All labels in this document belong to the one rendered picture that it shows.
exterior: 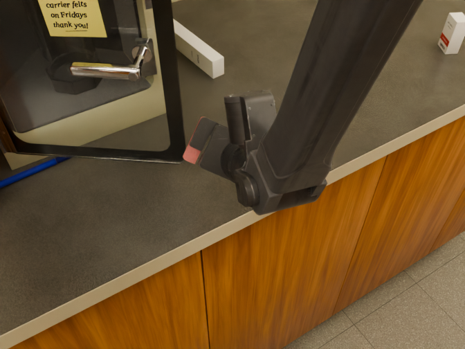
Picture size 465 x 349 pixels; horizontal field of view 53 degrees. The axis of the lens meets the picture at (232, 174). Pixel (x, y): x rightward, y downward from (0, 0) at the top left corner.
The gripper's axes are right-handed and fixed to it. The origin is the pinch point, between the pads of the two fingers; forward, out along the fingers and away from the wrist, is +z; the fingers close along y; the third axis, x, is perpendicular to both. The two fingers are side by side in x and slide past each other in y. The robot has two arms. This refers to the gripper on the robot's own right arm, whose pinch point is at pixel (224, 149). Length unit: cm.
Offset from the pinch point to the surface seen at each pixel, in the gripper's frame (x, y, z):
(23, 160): 17.2, 28.1, 16.4
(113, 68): -3.9, 20.7, -10.4
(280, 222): 8.8, -19.8, 10.4
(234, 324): 38, -29, 27
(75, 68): -1.9, 24.7, -9.0
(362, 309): 34, -90, 63
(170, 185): 9.7, 4.1, 6.7
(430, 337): 31, -109, 50
